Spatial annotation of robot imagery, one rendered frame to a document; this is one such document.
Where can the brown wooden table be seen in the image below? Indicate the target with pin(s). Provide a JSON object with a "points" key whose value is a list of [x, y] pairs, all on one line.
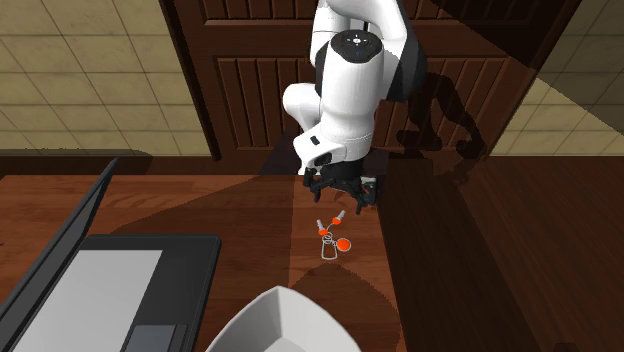
{"points": [[219, 207]]}

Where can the black open laptop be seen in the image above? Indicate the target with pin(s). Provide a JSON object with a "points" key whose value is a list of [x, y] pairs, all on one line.
{"points": [[161, 287]]}

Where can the brown wooden door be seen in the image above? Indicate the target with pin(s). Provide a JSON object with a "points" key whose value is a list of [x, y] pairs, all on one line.
{"points": [[253, 102]]}

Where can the keyring with orange keys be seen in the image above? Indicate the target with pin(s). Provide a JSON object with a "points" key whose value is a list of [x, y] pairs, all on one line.
{"points": [[329, 240]]}

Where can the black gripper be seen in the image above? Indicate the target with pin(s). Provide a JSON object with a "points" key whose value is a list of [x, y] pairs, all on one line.
{"points": [[343, 171]]}

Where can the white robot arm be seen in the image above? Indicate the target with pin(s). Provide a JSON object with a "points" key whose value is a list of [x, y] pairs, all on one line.
{"points": [[351, 97]]}

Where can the white bowl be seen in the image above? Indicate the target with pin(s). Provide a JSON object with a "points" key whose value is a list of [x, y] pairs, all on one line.
{"points": [[282, 324]]}

